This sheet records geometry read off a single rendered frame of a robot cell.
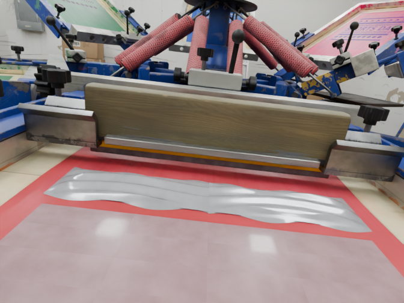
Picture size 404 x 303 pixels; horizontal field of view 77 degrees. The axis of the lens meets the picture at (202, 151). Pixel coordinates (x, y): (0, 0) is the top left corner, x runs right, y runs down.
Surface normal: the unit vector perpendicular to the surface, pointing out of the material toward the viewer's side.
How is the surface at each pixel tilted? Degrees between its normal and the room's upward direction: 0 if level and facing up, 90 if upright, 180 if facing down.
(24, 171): 0
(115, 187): 29
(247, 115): 90
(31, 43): 90
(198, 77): 90
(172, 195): 33
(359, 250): 0
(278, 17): 90
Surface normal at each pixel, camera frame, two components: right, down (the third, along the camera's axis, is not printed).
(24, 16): -0.04, 0.36
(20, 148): 0.99, 0.11
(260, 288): 0.11, -0.93
